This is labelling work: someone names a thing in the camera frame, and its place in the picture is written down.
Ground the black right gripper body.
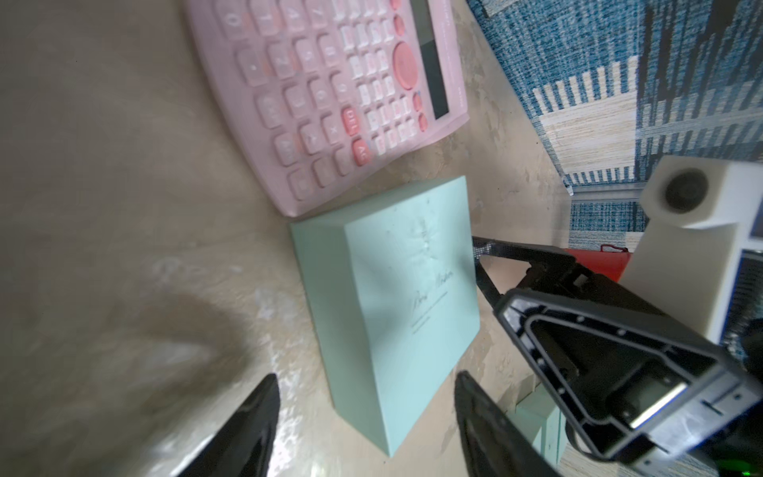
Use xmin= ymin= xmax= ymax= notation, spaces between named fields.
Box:
xmin=631 ymin=333 xmax=763 ymax=477

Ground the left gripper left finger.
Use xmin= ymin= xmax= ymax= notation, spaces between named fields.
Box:
xmin=179 ymin=374 xmax=280 ymax=477

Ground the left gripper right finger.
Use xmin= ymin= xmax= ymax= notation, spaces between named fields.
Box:
xmin=454 ymin=371 xmax=558 ymax=477

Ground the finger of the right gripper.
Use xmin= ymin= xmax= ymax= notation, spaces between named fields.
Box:
xmin=472 ymin=235 xmax=597 ymax=311
xmin=493 ymin=288 xmax=762 ymax=462

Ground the mint jewelry box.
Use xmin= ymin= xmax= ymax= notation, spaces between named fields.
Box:
xmin=509 ymin=385 xmax=568 ymax=467
xmin=291 ymin=177 xmax=480 ymax=455

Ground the red pencil cup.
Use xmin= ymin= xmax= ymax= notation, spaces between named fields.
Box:
xmin=565 ymin=244 xmax=632 ymax=282

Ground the pink calculator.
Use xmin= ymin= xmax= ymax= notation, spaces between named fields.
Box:
xmin=186 ymin=0 xmax=468 ymax=218

